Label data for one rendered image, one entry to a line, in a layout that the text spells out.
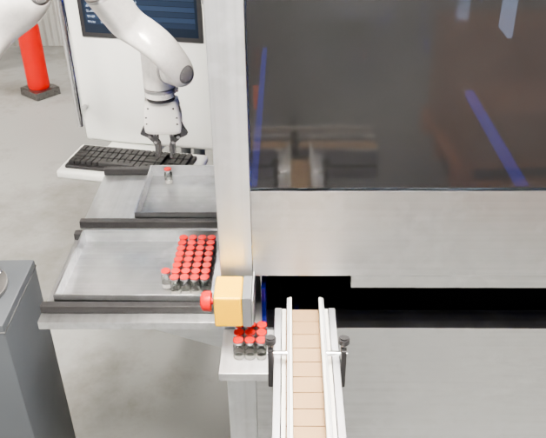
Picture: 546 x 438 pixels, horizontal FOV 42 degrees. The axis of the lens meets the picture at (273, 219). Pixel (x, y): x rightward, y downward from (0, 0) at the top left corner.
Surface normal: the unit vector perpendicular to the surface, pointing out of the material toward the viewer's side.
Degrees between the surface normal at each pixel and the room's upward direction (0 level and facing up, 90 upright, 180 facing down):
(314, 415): 0
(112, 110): 90
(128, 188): 0
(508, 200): 90
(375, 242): 90
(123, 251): 0
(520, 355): 90
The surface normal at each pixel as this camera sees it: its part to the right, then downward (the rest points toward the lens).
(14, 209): -0.01, -0.85
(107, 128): -0.21, 0.52
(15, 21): 0.30, 0.85
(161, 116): 0.01, 0.55
